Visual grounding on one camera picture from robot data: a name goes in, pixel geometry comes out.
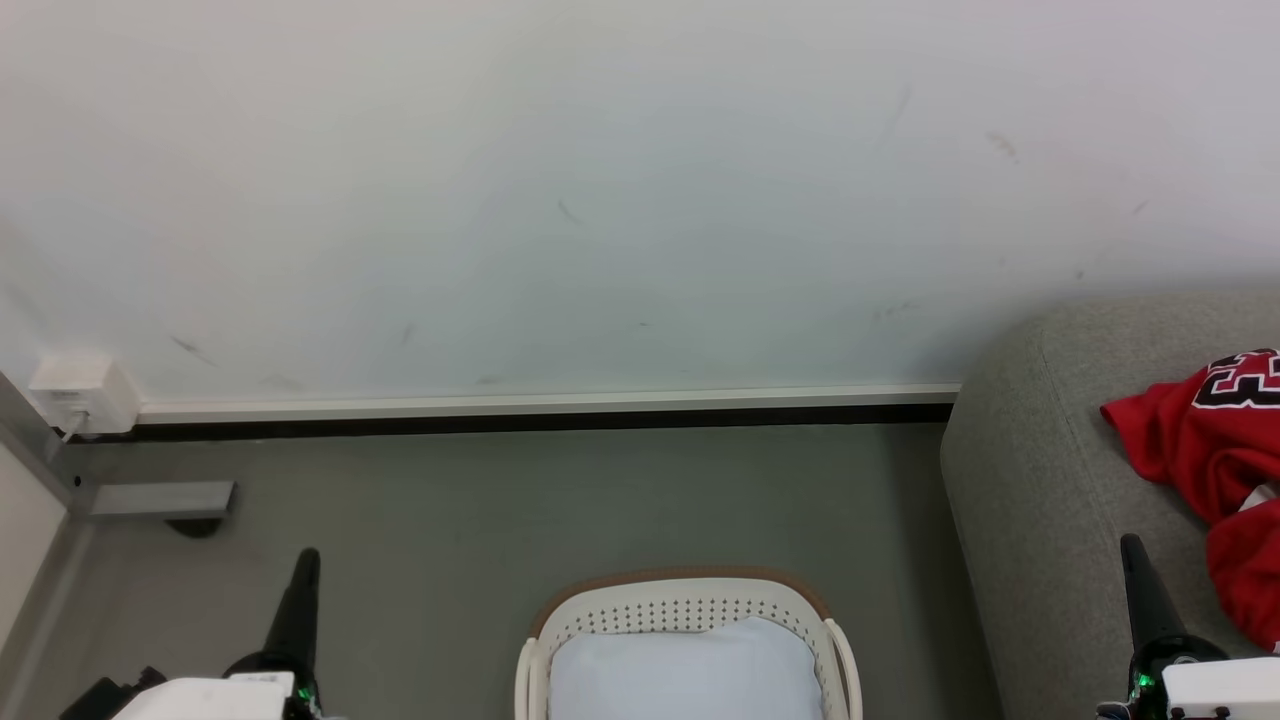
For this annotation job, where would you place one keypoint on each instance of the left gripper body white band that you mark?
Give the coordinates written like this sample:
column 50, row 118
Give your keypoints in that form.
column 210, row 698

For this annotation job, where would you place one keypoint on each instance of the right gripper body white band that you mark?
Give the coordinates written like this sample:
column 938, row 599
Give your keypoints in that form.
column 1220, row 690

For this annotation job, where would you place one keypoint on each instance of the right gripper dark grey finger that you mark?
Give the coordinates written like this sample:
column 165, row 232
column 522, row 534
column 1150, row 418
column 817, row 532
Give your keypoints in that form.
column 1148, row 595

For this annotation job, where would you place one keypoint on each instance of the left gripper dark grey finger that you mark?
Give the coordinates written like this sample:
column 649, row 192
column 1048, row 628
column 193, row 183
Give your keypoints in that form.
column 295, row 610

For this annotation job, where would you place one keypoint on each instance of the red jersey with number print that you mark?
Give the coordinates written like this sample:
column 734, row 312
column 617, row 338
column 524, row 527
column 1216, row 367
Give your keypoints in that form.
column 1170, row 440

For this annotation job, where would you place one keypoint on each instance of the white perforated laundry basket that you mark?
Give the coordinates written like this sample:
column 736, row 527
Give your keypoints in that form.
column 680, row 605

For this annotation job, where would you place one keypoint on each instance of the grey fabric sofa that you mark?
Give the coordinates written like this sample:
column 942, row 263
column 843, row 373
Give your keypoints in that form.
column 1050, row 450

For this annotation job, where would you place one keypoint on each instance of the white and black baseboard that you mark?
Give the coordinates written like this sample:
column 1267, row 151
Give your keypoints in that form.
column 550, row 405

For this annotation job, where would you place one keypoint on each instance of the white cloth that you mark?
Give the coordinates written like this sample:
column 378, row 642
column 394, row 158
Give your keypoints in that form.
column 685, row 670

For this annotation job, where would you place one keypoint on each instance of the left black wrist camera box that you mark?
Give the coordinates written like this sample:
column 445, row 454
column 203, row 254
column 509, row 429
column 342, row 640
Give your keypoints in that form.
column 105, row 698

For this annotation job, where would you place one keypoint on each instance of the grey metal floor bracket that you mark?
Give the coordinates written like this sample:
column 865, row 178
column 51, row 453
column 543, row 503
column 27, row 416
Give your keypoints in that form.
column 160, row 498

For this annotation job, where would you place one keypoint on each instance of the grey metal frame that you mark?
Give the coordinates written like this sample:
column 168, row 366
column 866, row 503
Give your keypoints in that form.
column 45, row 460

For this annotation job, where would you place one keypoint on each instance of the white wall socket box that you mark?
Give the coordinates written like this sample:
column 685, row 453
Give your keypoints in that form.
column 85, row 392

